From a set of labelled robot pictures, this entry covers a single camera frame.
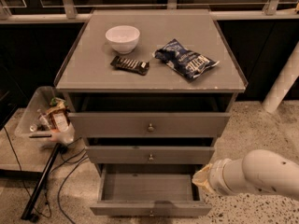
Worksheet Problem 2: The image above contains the grey bottom drawer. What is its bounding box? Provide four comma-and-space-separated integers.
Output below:
91, 164, 211, 217

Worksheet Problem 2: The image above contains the grey drawer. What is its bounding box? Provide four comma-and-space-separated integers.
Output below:
86, 138, 215, 164
67, 93, 232, 138
91, 164, 211, 217

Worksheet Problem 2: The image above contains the grey drawer cabinet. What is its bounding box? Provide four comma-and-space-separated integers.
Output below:
53, 8, 249, 173

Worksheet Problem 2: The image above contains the grey middle drawer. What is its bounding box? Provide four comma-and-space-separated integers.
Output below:
86, 138, 215, 164

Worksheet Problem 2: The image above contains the grey top drawer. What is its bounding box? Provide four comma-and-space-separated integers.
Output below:
67, 93, 232, 138

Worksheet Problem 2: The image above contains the blue chip bag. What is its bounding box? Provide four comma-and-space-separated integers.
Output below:
154, 39, 219, 81

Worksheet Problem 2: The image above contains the black candy bar wrapper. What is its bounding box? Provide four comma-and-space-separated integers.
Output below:
110, 56, 150, 76

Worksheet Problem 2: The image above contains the white diagonal pillar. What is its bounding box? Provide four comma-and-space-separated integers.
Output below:
262, 42, 299, 113

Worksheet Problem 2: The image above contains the brown snack packet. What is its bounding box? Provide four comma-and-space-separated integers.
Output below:
37, 97, 70, 133

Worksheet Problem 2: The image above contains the white ceramic bowl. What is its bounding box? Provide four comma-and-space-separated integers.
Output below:
106, 25, 140, 54

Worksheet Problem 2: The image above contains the clear plastic bin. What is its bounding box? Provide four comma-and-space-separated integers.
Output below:
15, 86, 75, 148

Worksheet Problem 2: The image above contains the black metal pole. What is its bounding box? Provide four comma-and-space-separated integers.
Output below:
21, 143, 63, 220

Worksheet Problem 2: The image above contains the metal window railing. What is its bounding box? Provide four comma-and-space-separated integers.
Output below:
0, 0, 298, 23

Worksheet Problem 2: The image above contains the black floor cable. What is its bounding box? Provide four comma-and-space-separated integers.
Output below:
3, 126, 90, 224

